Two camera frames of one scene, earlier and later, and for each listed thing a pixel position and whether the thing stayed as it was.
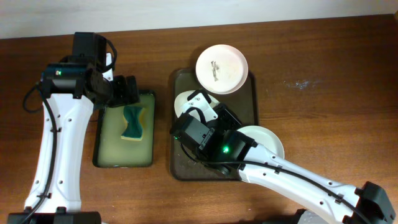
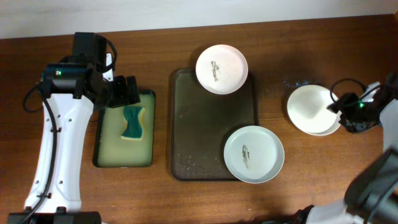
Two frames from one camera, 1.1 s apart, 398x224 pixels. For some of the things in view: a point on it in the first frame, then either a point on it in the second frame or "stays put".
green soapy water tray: x=110 y=150 stays put
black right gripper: x=230 y=116 to x=349 y=124
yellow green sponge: x=134 y=130 stays put
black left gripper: x=125 y=90 stays put
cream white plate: x=183 y=98 to x=308 y=112
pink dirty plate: x=222 y=69 stays put
